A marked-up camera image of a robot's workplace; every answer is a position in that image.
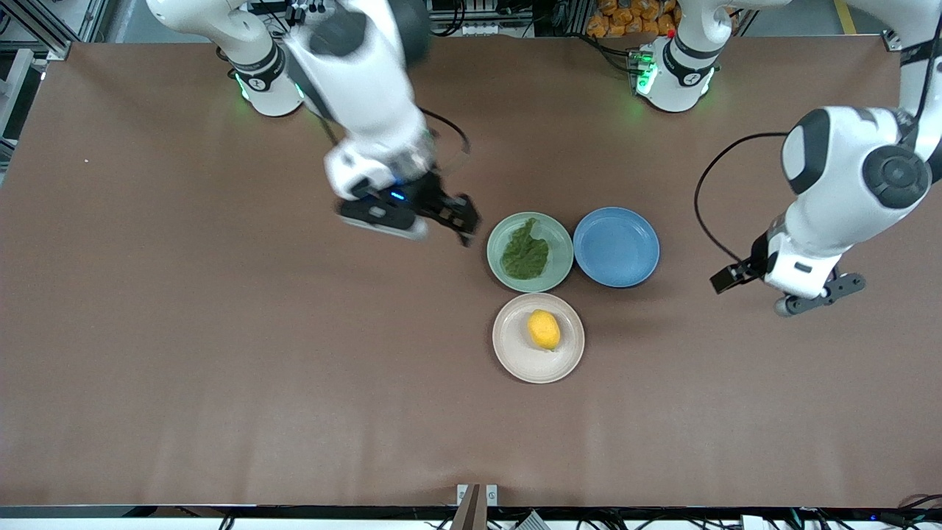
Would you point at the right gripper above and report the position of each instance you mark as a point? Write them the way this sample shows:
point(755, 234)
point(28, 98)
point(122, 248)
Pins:
point(430, 196)

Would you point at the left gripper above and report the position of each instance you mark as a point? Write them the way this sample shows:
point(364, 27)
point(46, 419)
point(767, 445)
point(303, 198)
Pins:
point(752, 267)

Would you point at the green lettuce leaf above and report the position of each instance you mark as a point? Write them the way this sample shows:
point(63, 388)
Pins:
point(524, 258)

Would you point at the yellow lemon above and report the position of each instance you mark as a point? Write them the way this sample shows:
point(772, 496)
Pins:
point(543, 329)

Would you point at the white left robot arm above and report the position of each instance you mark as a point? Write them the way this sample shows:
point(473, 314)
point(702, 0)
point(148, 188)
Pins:
point(846, 169)

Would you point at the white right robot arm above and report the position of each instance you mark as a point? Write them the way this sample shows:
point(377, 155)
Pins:
point(360, 81)

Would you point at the mint green plate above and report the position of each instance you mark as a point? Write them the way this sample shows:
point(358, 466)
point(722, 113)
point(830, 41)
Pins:
point(563, 258)

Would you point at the blue plate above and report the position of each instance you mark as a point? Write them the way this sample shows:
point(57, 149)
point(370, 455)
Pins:
point(616, 246)

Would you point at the beige plate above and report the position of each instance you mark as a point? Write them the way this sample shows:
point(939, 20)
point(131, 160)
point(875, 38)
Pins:
point(515, 353)

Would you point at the white adapter box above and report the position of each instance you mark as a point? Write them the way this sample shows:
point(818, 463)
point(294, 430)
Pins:
point(753, 523)

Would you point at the bag of orange items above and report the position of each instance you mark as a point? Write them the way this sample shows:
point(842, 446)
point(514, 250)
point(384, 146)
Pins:
point(625, 18)

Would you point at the white power strip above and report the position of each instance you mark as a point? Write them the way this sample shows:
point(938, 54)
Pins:
point(305, 9)

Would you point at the metal table bracket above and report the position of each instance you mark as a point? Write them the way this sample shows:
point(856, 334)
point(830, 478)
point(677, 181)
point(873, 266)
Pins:
point(491, 495)

